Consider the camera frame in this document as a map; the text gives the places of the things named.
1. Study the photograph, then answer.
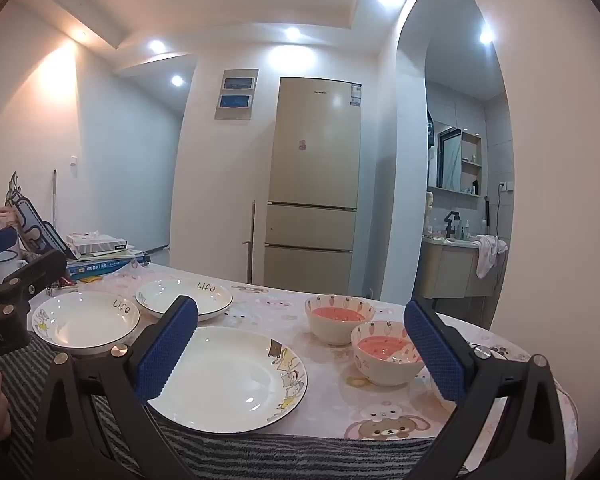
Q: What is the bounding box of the pink carrot print bowl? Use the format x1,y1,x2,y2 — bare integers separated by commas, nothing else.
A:
305,295,376,346
351,321,426,387

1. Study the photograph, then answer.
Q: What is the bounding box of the grey striped cloth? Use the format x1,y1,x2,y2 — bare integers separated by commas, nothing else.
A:
0,350,471,480

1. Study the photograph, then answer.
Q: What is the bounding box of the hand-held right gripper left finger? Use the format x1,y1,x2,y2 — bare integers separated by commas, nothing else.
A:
32,295,201,480

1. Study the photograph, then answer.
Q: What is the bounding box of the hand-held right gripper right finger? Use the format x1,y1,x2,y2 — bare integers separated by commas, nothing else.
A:
404,300,568,480

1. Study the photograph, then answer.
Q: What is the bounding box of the blue book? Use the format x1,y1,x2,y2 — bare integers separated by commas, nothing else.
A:
67,255,148,281

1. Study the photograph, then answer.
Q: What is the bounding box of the tissue box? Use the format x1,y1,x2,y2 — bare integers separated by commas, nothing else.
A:
66,232,128,255

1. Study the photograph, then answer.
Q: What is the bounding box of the white cartoon print plate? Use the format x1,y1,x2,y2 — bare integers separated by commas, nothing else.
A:
146,326,308,434
135,278,233,322
31,291,141,356

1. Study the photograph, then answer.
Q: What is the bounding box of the grey wall electrical panel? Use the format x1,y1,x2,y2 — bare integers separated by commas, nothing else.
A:
215,66,259,122

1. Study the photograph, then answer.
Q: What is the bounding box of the blue cartoon cardboard cutout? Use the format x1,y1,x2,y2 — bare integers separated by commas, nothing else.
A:
5,172,78,261

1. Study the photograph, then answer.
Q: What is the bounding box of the bunch of keys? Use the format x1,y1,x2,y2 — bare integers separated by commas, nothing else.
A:
45,275,78,294

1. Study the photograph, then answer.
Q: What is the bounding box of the beige refrigerator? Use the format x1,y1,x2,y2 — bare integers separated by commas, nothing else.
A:
263,76,363,297

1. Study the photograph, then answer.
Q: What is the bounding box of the pale green book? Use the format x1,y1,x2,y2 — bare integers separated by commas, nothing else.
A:
77,247,143,266

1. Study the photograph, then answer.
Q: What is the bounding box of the bathroom mirror cabinet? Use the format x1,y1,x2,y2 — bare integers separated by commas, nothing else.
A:
426,120,482,196

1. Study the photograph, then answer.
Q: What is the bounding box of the white towel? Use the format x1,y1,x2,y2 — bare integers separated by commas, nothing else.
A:
472,234,508,280

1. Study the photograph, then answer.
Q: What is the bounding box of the bathroom vanity cabinet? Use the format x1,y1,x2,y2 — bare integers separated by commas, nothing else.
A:
414,237,501,300

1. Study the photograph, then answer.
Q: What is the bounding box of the white enamel mug blue rim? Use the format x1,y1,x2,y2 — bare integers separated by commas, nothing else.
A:
0,251,28,286

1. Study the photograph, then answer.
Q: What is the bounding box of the pink printed tablecloth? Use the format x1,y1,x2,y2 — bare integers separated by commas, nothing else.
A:
45,262,581,478

